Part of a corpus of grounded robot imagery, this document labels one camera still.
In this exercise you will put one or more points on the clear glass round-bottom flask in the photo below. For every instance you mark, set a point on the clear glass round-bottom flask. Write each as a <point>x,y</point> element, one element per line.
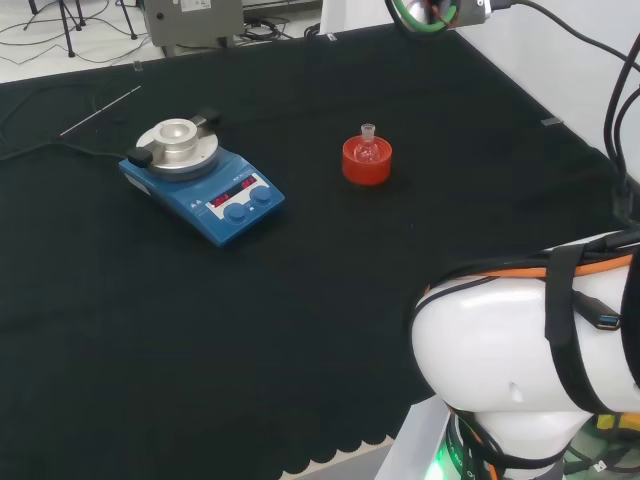
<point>366,148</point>

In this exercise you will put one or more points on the thin glass rod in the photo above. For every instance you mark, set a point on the thin glass rod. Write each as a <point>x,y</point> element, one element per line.
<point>100,110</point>

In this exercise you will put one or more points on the grey metal equipment box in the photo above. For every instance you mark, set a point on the grey metal equipment box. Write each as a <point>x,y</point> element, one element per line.
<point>200,22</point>

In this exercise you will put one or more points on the black plug with blue tip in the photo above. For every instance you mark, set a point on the black plug with blue tip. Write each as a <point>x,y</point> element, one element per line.
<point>602,316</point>

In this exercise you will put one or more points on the black bench cloth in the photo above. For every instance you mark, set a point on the black bench cloth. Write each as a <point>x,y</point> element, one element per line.
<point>250,325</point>

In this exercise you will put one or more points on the black tripod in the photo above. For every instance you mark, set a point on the black tripod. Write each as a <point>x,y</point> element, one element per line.
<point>70,20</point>

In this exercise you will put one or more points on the heater with blue base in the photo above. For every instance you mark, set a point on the heater with blue base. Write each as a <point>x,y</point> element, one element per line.
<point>235,200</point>

